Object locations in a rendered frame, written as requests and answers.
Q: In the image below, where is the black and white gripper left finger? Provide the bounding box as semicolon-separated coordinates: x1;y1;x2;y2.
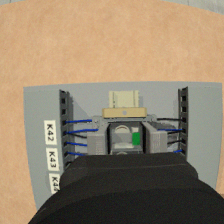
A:
87;123;111;155

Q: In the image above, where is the grey mounting plate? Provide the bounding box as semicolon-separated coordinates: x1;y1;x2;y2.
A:
23;81;222;211

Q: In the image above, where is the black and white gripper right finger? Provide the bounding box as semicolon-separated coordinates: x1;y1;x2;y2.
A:
140;122;167;153

